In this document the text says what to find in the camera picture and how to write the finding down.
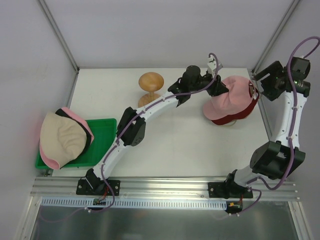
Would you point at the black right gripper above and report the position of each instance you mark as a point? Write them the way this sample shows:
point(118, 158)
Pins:
point(264, 81)

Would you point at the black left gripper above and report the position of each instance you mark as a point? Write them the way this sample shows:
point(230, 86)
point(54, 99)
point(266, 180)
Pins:
point(217, 87)

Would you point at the dark red cap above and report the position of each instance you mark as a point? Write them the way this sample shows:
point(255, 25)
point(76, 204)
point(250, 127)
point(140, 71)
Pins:
point(240, 116)

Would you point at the pink cap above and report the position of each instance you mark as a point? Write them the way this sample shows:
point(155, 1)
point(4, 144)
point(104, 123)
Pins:
point(230, 102)

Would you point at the beige bucket hat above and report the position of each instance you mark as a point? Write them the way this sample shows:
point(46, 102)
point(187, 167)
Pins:
point(61, 138)

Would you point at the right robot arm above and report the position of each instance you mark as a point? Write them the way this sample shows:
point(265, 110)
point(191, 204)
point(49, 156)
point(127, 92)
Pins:
point(281, 155)

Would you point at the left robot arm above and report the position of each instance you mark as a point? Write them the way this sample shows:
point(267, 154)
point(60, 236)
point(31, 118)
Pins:
point(132, 126)

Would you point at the wooden hat stand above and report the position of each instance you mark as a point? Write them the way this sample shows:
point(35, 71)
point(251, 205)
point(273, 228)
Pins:
point(150, 82)

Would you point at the green plastic tray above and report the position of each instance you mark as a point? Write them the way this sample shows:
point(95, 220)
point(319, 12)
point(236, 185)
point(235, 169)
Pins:
point(104, 131)

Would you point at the pink black-trimmed hat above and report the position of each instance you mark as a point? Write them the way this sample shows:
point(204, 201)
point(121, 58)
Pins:
point(66, 112)

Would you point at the gold wire sphere stand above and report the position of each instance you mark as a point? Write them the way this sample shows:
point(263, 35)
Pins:
point(230, 124)

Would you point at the right aluminium frame post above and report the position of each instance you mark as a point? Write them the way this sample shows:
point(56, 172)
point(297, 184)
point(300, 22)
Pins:
point(276, 34)

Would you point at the aluminium frame post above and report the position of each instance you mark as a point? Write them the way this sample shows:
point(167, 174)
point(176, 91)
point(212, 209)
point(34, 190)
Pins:
point(276, 34)
point(57, 32)

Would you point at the aluminium rail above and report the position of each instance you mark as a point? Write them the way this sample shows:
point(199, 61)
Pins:
point(184, 188)

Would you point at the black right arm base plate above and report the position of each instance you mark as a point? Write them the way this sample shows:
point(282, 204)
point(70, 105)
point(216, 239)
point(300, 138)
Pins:
point(217, 190)

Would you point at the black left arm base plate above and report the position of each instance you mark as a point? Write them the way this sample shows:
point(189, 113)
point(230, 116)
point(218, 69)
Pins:
point(85, 189)

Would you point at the white slotted cable duct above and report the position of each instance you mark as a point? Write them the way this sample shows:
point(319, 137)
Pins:
point(88, 202)

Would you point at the left aluminium frame post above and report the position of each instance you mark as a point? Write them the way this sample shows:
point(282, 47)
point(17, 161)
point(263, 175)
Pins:
point(57, 32)

